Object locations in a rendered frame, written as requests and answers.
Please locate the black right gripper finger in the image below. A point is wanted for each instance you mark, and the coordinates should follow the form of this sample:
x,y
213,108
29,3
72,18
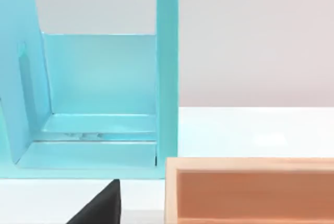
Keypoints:
x,y
104,205

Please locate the light blue rack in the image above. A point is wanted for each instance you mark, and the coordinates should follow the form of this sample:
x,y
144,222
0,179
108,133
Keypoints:
x,y
104,77

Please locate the shallow salmon-coloured box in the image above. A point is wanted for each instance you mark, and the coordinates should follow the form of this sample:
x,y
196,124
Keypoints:
x,y
248,190

